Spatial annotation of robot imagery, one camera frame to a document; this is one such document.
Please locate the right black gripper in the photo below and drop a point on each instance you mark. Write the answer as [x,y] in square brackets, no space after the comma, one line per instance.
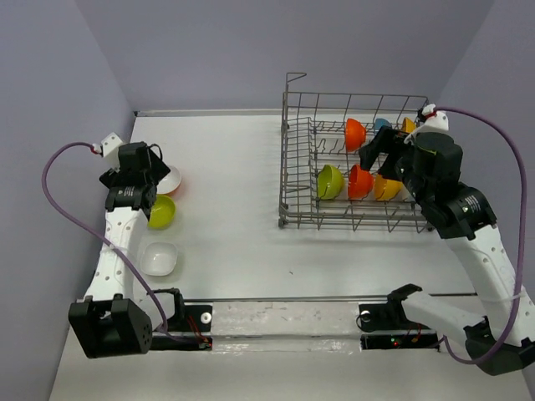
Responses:
[388,139]

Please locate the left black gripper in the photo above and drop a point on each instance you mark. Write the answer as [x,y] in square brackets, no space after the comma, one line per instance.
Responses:
[159,169]

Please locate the blue bowl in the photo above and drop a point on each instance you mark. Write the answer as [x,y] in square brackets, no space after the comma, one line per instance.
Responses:
[380,123]

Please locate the orange bowl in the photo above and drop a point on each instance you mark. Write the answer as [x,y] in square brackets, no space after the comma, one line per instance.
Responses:
[360,183]
[354,134]

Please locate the white orange-bottom bowl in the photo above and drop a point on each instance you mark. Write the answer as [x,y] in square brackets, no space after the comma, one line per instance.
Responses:
[170,184]

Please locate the large yellow bowl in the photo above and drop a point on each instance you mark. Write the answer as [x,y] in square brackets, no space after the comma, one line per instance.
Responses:
[408,125]

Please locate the small yellow bowl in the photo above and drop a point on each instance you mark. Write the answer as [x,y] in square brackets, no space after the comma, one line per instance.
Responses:
[386,189]

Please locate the green bowl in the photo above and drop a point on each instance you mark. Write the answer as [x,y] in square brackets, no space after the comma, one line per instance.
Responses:
[330,183]
[162,212]

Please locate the white square bowl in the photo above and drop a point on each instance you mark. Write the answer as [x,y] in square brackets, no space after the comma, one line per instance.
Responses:
[159,259]

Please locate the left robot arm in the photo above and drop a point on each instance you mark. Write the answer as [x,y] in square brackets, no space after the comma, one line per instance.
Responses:
[119,311]

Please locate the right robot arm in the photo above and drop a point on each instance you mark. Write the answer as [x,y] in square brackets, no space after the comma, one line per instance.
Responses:
[502,340]

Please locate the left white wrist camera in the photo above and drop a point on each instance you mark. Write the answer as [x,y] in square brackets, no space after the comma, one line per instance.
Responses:
[108,148]

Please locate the grey wire dish rack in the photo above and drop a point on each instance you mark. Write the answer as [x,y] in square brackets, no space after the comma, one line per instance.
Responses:
[312,136]

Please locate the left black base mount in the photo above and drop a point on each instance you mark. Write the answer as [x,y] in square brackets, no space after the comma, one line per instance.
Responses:
[189,324]

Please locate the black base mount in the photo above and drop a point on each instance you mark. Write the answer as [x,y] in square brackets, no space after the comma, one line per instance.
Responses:
[384,326]
[189,324]

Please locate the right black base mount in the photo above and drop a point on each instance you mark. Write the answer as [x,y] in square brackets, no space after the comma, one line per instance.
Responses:
[384,326]

